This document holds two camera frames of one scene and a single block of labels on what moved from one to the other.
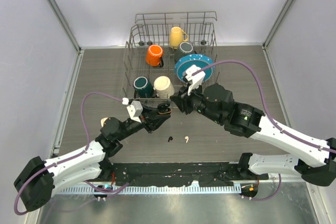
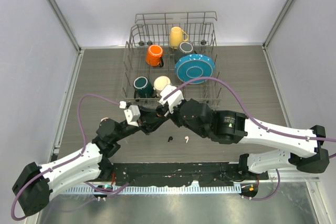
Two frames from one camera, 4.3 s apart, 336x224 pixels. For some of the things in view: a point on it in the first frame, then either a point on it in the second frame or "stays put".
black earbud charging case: (164, 108) stays put
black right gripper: (182, 99) to (173, 116)
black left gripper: (150, 118) stays put
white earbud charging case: (102, 120) stays put
